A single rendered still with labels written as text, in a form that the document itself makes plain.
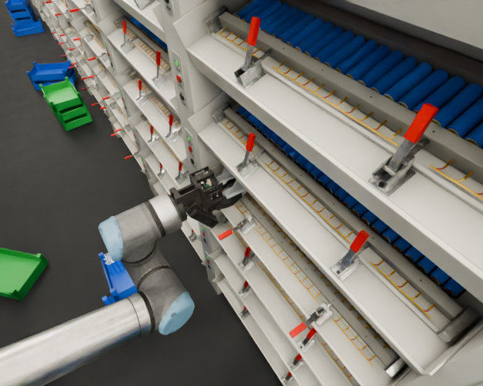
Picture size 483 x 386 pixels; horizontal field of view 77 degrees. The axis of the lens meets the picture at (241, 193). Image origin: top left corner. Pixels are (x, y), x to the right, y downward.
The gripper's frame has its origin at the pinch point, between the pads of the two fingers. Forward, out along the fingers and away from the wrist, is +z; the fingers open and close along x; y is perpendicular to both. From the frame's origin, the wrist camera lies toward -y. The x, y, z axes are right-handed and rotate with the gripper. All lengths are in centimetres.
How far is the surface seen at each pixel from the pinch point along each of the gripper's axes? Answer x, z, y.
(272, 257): -20.0, -6.0, -5.6
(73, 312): 38, -67, -77
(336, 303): -36.7, -3.2, -2.0
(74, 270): 58, -62, -77
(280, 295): -22.9, -4.0, -23.7
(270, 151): -10.8, -1.3, 18.3
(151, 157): 76, -6, -45
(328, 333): -39.4, -7.0, -5.9
